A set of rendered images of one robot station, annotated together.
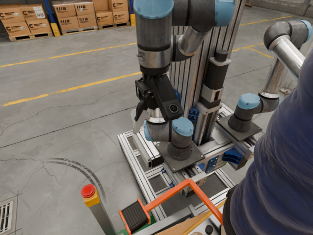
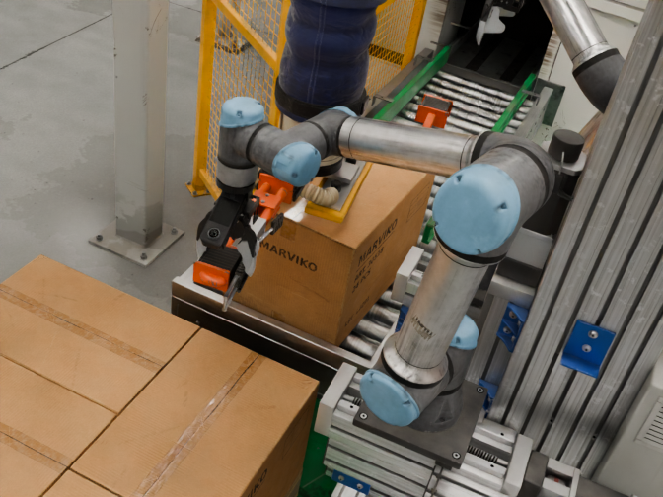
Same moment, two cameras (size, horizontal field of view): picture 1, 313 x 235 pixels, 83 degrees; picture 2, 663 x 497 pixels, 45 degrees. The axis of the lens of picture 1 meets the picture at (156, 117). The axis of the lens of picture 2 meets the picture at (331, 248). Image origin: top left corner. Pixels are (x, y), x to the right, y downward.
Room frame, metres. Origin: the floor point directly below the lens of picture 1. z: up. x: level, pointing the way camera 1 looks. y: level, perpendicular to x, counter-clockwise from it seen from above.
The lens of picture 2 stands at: (1.51, -1.57, 2.23)
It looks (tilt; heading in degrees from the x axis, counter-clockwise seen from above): 37 degrees down; 133
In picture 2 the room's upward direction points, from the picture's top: 11 degrees clockwise
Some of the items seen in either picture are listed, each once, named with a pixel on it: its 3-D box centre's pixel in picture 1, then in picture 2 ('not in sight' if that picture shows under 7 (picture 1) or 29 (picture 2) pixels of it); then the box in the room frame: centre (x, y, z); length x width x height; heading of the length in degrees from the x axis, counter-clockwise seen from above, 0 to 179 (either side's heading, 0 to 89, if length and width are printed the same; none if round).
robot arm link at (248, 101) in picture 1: (247, 105); (440, 345); (0.90, -0.59, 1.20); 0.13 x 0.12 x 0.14; 103
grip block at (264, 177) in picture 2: not in sight; (281, 179); (0.32, -0.52, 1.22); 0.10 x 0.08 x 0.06; 33
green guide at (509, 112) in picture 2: not in sight; (496, 146); (-0.18, 1.11, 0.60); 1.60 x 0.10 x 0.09; 115
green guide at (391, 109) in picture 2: not in sight; (383, 106); (-0.67, 0.89, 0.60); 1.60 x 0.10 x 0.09; 115
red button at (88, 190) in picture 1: (88, 191); not in sight; (0.42, 0.35, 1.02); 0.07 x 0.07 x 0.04
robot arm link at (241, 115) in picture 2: not in sight; (242, 132); (0.51, -0.80, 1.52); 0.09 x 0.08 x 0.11; 13
